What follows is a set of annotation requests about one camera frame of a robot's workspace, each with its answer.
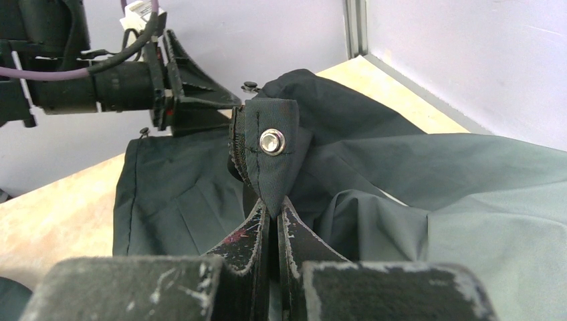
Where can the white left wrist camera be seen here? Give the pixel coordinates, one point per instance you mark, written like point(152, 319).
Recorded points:
point(137, 15)

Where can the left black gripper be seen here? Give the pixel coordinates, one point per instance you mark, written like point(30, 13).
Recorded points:
point(198, 100)

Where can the grey gradient zip jacket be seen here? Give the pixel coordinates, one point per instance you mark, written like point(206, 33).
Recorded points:
point(364, 179)

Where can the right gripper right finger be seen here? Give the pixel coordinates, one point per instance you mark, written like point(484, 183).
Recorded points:
point(318, 283)

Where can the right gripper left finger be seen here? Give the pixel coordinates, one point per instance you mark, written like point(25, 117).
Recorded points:
point(229, 282)

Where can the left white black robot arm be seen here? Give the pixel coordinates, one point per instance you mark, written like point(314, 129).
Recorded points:
point(47, 62)

